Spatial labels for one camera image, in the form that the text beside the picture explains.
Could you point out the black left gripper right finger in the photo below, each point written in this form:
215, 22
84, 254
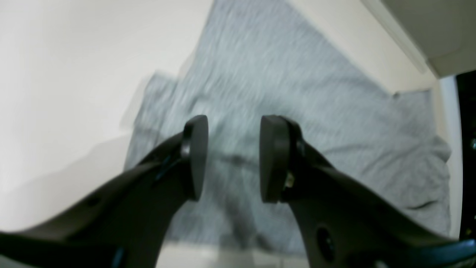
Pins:
343, 223

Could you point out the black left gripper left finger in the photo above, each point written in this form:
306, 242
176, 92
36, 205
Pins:
123, 223

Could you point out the grey T-shirt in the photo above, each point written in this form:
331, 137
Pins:
259, 57

